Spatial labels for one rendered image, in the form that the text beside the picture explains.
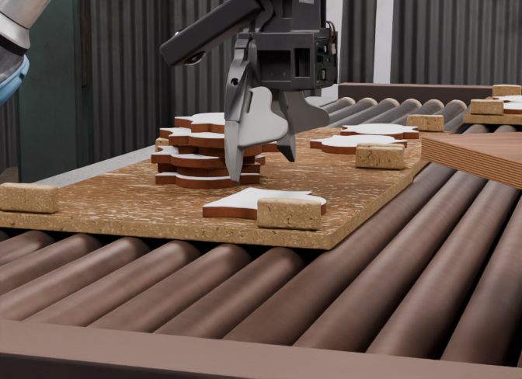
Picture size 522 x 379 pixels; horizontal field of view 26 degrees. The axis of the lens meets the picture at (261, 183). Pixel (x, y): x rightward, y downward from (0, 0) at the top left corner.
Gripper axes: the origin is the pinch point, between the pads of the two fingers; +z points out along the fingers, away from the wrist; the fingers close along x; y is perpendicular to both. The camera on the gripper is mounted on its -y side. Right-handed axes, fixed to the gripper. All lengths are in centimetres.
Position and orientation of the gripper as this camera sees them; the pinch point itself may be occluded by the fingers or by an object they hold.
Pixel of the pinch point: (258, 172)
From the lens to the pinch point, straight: 111.8
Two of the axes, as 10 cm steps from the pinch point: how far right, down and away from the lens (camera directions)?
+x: 3.8, -1.5, 9.1
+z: 0.2, 9.9, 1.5
